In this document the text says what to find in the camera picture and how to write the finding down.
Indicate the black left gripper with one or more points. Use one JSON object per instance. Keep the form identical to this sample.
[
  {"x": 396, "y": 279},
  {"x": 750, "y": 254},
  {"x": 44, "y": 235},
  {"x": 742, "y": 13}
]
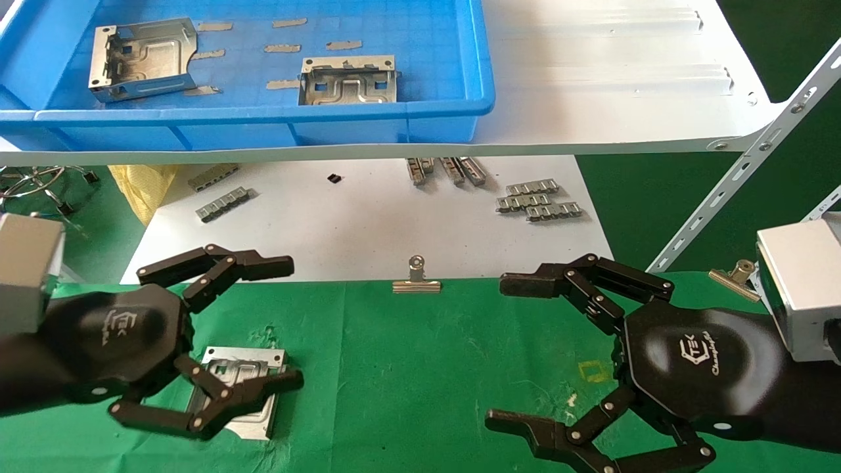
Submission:
[{"x": 118, "y": 335}]

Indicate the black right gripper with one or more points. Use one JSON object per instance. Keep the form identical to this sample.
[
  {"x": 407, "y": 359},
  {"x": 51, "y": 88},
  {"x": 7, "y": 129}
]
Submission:
[{"x": 696, "y": 368}]

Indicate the stamped metal bracket part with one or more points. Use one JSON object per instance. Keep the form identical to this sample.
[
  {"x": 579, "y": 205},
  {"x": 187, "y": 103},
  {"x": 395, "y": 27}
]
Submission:
[
  {"x": 240, "y": 361},
  {"x": 348, "y": 89},
  {"x": 148, "y": 62}
]

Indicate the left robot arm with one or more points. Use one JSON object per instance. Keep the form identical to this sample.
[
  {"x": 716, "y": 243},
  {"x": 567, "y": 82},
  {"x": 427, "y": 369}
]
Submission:
[{"x": 26, "y": 374}]

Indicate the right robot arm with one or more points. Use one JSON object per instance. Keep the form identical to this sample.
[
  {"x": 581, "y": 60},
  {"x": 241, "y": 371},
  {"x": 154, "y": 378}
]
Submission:
[{"x": 808, "y": 407}]

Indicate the grey metal clip strip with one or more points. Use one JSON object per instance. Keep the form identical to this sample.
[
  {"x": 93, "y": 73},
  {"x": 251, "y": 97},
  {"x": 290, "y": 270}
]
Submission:
[
  {"x": 418, "y": 171},
  {"x": 523, "y": 202},
  {"x": 532, "y": 187},
  {"x": 222, "y": 204},
  {"x": 453, "y": 171},
  {"x": 213, "y": 177},
  {"x": 474, "y": 171},
  {"x": 554, "y": 211}
]

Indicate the green cloth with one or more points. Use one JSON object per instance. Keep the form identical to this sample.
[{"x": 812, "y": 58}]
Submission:
[{"x": 407, "y": 368}]

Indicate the white flat board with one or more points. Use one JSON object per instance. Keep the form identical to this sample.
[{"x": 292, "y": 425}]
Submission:
[{"x": 361, "y": 223}]

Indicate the silver binder clip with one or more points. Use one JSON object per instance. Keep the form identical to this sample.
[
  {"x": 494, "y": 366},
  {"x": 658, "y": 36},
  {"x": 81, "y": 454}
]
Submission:
[
  {"x": 732, "y": 281},
  {"x": 417, "y": 284}
]

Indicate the yellow plastic bag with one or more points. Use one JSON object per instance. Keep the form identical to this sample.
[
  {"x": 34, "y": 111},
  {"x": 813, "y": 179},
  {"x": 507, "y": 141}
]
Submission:
[{"x": 141, "y": 187}]

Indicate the white perforated shelf strut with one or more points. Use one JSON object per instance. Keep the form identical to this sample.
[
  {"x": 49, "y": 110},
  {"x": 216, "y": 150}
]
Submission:
[
  {"x": 742, "y": 174},
  {"x": 824, "y": 207},
  {"x": 71, "y": 276}
]

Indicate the grey tape piece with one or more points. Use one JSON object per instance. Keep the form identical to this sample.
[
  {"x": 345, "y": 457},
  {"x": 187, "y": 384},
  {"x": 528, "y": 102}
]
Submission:
[
  {"x": 343, "y": 45},
  {"x": 207, "y": 54},
  {"x": 289, "y": 22},
  {"x": 282, "y": 84},
  {"x": 282, "y": 48},
  {"x": 215, "y": 27},
  {"x": 201, "y": 90}
]

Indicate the chrome chair base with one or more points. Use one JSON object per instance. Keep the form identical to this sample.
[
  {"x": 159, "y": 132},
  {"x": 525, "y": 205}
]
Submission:
[{"x": 41, "y": 180}]

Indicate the white metal shelf board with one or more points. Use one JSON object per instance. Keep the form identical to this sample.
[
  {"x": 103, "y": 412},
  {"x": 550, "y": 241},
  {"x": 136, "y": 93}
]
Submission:
[{"x": 591, "y": 98}]

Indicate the blue plastic bin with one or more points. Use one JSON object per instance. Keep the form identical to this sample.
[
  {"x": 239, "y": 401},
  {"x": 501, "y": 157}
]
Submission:
[{"x": 427, "y": 66}]

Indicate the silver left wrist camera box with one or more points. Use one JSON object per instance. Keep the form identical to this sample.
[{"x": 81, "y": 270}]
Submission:
[{"x": 26, "y": 269}]

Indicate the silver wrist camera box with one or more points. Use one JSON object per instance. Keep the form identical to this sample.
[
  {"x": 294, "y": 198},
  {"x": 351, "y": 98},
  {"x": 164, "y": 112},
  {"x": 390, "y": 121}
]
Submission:
[
  {"x": 805, "y": 289},
  {"x": 26, "y": 269}
]

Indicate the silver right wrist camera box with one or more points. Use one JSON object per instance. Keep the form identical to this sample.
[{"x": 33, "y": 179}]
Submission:
[{"x": 805, "y": 289}]

